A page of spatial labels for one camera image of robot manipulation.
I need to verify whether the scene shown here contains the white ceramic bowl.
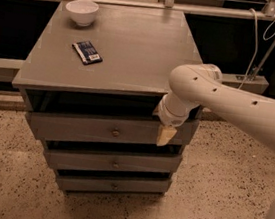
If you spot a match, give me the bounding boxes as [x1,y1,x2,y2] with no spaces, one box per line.
[65,0,100,27]

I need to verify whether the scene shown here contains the grey bottom drawer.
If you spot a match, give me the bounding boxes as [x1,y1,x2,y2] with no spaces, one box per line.
[56,176,171,193]

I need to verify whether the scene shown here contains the grey top drawer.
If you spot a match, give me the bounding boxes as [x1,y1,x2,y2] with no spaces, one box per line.
[22,97,201,161]

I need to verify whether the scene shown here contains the grey wooden drawer cabinet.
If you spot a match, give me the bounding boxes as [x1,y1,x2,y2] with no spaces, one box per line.
[0,0,225,210]

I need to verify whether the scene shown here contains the grey metal railing frame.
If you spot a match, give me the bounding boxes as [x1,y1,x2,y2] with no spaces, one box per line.
[0,0,275,120]

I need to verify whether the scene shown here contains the white hanging cable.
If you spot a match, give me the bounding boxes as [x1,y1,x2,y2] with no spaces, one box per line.
[236,7,275,95]

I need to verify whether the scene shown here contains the dark blue snack packet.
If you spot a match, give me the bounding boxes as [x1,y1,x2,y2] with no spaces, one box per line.
[72,40,103,65]

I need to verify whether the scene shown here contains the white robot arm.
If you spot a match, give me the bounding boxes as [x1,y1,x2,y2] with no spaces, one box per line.
[154,64,275,219]

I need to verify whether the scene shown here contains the grey drawer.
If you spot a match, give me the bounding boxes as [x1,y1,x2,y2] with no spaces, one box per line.
[44,150,182,173]
[22,97,201,161]
[56,176,171,193]

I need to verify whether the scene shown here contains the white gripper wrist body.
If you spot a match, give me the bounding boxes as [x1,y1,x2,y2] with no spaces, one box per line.
[157,102,188,128]

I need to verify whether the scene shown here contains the grey middle drawer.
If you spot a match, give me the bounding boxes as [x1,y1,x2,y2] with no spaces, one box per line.
[44,150,182,173]

